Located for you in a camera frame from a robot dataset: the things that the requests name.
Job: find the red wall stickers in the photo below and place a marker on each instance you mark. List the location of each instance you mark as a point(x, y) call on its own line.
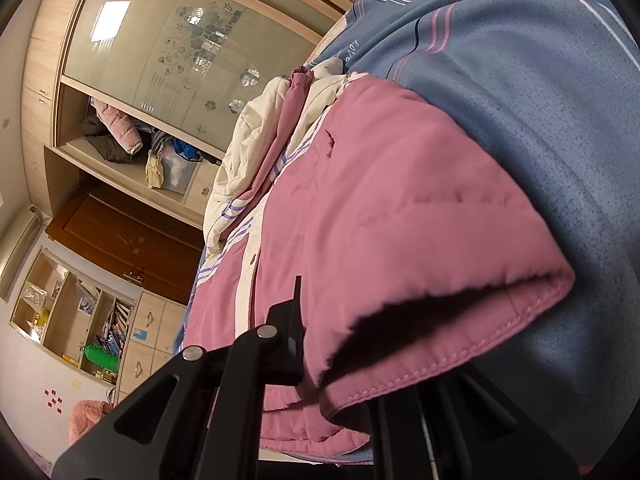
point(52, 399)

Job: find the beige drawer cabinet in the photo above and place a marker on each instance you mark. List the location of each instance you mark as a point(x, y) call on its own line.
point(150, 340)

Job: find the pink and white hooded jacket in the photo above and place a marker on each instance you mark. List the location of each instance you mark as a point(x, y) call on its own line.
point(400, 200)

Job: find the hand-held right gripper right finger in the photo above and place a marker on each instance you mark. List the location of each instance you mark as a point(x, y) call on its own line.
point(450, 427)

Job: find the beige open wall shelf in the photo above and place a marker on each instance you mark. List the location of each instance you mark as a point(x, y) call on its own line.
point(65, 305)

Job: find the blue striped bed sheet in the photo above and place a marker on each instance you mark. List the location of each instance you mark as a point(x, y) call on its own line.
point(525, 110)

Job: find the green plastic container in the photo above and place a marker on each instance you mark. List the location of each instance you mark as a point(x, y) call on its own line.
point(100, 355)

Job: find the pink fluffy cloth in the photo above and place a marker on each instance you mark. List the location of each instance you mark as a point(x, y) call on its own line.
point(87, 420)

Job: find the row of books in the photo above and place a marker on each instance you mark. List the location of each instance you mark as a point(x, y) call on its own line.
point(117, 327)

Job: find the dark grey clothes pile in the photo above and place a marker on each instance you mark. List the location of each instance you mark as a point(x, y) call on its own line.
point(107, 142)

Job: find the clear plastic storage box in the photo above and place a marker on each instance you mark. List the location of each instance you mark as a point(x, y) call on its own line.
point(177, 175)

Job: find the beige wardrobe drawer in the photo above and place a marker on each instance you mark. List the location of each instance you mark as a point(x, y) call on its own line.
point(202, 187)

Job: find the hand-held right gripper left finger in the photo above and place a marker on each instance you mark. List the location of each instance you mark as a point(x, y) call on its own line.
point(282, 342)

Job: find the pink puffer jacket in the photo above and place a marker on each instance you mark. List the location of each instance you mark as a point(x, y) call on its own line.
point(120, 127)

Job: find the brown wooden door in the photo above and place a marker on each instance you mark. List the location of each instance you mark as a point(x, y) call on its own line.
point(115, 230)

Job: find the pale yellow cloth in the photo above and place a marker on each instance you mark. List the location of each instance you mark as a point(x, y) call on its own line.
point(154, 172)

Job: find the blue garment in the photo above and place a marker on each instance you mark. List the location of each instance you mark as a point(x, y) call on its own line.
point(185, 149)

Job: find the beige wardrobe with frosted doors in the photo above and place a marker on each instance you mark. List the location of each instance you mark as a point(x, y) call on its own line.
point(150, 25)

